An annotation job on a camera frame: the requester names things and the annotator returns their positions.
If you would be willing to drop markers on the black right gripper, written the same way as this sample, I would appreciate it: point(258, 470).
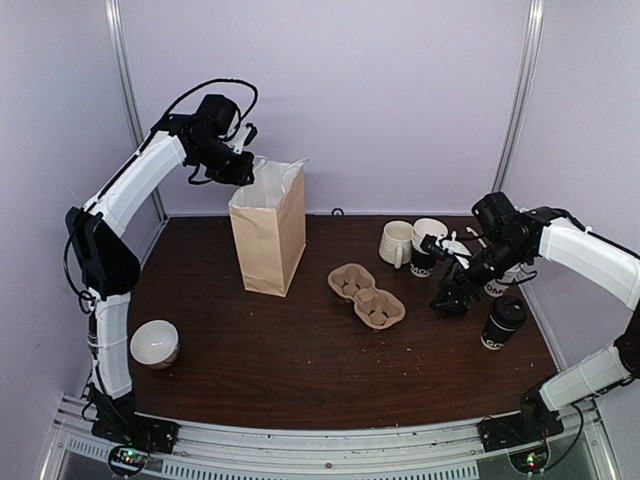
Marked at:
point(454, 285)

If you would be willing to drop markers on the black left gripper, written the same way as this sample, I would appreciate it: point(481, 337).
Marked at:
point(240, 177)

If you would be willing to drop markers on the stack of black paper cups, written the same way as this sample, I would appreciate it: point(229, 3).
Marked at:
point(425, 233)

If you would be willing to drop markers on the black paper coffee cup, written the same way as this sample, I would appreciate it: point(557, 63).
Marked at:
point(494, 336)

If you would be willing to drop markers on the black plastic cup lid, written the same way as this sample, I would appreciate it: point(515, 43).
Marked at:
point(509, 311)

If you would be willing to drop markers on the brown paper takeout bag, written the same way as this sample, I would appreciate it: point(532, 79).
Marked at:
point(268, 221)

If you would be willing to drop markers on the cardboard cup carrier tray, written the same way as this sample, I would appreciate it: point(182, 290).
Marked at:
point(377, 308)

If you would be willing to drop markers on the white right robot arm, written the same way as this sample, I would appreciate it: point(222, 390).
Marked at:
point(516, 236)

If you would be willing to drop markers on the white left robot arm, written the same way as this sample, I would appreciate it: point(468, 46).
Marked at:
point(212, 140)

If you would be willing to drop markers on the white cup holding straws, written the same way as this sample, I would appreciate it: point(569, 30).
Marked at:
point(497, 287)

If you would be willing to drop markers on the wrapped white straws bundle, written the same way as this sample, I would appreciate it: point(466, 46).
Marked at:
point(476, 236)

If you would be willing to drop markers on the cream ribbed ceramic mug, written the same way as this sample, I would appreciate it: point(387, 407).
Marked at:
point(395, 243)

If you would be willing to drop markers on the white ceramic bowl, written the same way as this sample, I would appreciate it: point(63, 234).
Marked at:
point(155, 344)

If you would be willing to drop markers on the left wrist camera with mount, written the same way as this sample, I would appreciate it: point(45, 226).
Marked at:
point(243, 138)

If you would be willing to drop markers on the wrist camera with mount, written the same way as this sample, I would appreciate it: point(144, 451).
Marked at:
point(243, 138)
point(443, 248)

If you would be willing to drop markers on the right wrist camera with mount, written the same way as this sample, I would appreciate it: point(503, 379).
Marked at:
point(443, 248)

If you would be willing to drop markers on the left aluminium frame post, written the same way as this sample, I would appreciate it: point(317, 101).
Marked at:
point(118, 42)

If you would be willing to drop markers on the aluminium frame post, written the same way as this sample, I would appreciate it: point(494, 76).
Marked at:
point(118, 42)
point(528, 63)

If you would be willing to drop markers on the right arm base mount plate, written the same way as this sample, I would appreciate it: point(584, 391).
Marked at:
point(517, 429)

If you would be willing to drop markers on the aluminium front rail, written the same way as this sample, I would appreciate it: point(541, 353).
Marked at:
point(452, 450)

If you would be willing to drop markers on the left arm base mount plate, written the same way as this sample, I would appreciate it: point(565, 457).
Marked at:
point(143, 433)

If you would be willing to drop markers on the right aluminium frame post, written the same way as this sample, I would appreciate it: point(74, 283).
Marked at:
point(528, 63)

